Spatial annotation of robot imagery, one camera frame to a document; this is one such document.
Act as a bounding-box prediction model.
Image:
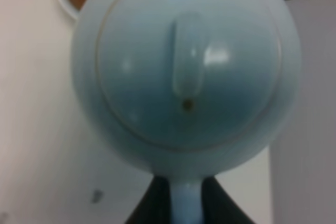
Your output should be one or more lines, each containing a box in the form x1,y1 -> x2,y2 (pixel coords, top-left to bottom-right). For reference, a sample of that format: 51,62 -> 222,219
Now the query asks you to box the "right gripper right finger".
202,177 -> 254,224

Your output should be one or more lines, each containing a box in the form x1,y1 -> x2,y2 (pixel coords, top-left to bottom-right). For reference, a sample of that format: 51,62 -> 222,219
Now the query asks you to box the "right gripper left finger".
125,176 -> 171,224

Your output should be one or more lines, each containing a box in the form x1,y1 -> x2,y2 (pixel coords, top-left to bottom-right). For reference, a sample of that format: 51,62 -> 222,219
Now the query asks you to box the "light blue porcelain teapot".
71,0 -> 301,223

